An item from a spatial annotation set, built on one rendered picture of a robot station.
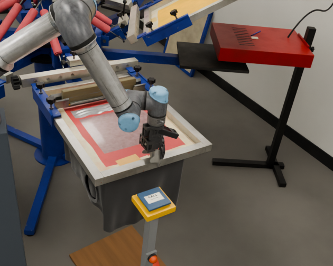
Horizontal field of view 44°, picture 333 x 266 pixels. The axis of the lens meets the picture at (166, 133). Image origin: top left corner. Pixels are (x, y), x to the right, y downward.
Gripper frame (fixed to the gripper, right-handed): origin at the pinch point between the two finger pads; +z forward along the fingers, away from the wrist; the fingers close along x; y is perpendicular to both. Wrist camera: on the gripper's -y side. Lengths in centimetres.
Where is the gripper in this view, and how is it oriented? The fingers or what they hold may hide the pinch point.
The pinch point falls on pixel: (156, 160)
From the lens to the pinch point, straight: 179.3
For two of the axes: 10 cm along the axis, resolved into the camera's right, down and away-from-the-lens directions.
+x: 5.2, 5.3, -6.7
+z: -1.0, 8.2, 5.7
